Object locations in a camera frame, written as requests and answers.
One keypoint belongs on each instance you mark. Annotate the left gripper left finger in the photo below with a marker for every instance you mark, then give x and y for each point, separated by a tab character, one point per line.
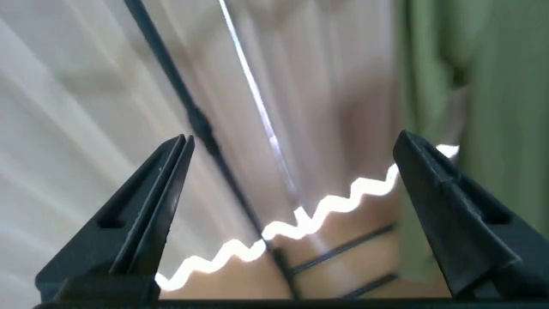
128	240

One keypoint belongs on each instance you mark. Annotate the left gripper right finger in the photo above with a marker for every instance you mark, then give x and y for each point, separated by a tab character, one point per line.
484	249

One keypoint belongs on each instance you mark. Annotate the green printed t-shirt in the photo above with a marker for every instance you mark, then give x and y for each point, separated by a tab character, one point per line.
506	107

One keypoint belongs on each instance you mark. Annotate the black clothes rack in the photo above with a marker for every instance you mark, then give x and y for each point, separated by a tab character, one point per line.
199	124

